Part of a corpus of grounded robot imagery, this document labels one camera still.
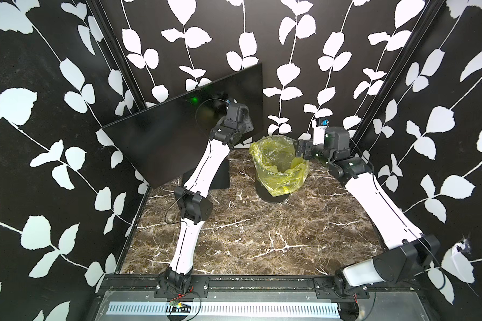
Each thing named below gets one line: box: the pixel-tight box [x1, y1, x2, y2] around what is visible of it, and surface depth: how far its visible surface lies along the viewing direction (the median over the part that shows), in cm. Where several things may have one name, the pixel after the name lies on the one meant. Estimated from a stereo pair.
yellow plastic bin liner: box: [249, 135, 310, 197], surface depth 83 cm
